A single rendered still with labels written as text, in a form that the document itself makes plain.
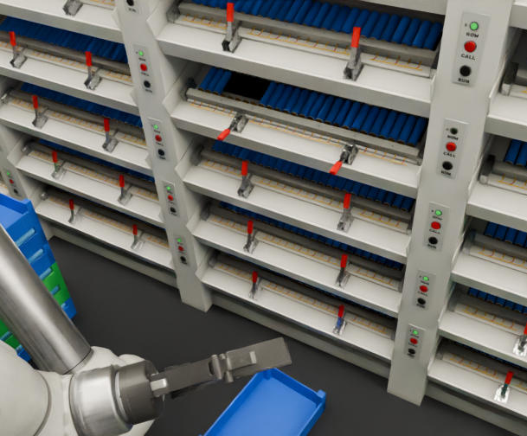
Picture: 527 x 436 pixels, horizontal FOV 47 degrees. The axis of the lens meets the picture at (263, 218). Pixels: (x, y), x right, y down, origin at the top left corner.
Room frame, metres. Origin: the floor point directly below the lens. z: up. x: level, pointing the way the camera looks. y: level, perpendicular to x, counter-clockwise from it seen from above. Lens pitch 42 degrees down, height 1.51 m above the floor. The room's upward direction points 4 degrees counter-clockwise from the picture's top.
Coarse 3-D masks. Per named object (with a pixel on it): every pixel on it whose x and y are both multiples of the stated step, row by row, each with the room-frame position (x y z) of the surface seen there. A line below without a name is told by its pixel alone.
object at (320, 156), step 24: (192, 72) 1.32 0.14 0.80; (168, 96) 1.23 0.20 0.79; (240, 96) 1.23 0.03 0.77; (336, 96) 1.17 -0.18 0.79; (192, 120) 1.20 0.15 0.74; (216, 120) 1.18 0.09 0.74; (240, 144) 1.14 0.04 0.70; (264, 144) 1.09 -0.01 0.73; (288, 144) 1.07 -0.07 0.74; (312, 144) 1.06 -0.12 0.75; (360, 168) 0.98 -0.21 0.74; (384, 168) 0.96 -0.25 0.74; (408, 168) 0.95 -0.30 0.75; (408, 192) 0.92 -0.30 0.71
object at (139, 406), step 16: (128, 368) 0.45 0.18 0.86; (144, 368) 0.44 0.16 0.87; (128, 384) 0.42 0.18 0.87; (144, 384) 0.42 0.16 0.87; (128, 400) 0.41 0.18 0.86; (144, 400) 0.40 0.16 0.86; (160, 400) 0.43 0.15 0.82; (128, 416) 0.39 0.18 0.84; (144, 416) 0.40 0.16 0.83; (160, 416) 0.41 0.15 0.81
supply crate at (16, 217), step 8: (0, 200) 1.34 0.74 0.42; (8, 200) 1.32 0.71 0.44; (16, 200) 1.30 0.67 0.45; (24, 200) 1.27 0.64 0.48; (0, 208) 1.33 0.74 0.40; (8, 208) 1.33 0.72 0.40; (16, 208) 1.31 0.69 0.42; (24, 208) 1.26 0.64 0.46; (32, 208) 1.26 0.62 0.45; (0, 216) 1.30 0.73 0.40; (8, 216) 1.29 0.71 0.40; (16, 216) 1.29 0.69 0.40; (24, 216) 1.24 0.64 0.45; (32, 216) 1.25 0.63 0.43; (8, 224) 1.26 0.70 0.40; (16, 224) 1.21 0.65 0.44; (24, 224) 1.23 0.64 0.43; (32, 224) 1.25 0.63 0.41; (8, 232) 1.19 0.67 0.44; (16, 232) 1.20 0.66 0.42; (24, 232) 1.22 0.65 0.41
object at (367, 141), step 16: (192, 96) 1.25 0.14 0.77; (208, 96) 1.23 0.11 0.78; (256, 112) 1.15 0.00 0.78; (272, 112) 1.14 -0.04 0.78; (304, 128) 1.09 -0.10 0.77; (320, 128) 1.07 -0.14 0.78; (336, 128) 1.06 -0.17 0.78; (336, 144) 1.03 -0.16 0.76; (368, 144) 1.01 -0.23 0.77; (384, 144) 0.99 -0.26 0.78; (400, 144) 0.99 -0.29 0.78; (416, 160) 0.96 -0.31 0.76
